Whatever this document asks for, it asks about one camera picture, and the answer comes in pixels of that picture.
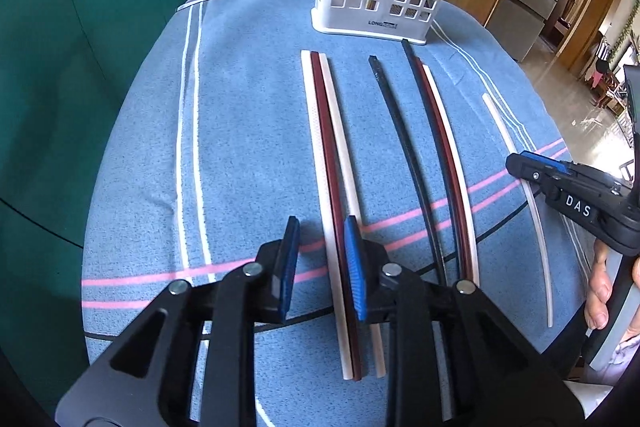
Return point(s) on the green hanging plant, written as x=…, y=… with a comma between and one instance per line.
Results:
x=627, y=32

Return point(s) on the white chopstick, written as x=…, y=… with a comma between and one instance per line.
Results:
x=315, y=132
x=501, y=127

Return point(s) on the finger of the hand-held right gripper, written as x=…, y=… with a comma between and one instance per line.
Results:
x=522, y=167
x=552, y=164

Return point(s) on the person's patterned clothing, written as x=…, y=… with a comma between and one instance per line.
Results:
x=620, y=357

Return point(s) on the blue striped towel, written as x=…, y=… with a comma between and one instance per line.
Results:
x=240, y=132

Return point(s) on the dark red chopstick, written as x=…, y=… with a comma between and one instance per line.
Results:
x=326, y=132
x=435, y=107

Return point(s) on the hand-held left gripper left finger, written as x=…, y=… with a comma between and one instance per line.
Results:
x=287, y=267

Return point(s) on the cream chopstick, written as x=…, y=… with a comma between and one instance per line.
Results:
x=338, y=132
x=443, y=107

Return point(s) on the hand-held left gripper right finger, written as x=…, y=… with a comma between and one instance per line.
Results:
x=355, y=277

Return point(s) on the person's right hand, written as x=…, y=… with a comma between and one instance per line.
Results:
x=598, y=292

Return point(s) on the wooden door frame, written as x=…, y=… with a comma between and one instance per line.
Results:
x=592, y=7

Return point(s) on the black chopstick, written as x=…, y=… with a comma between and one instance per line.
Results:
x=412, y=57
x=402, y=132

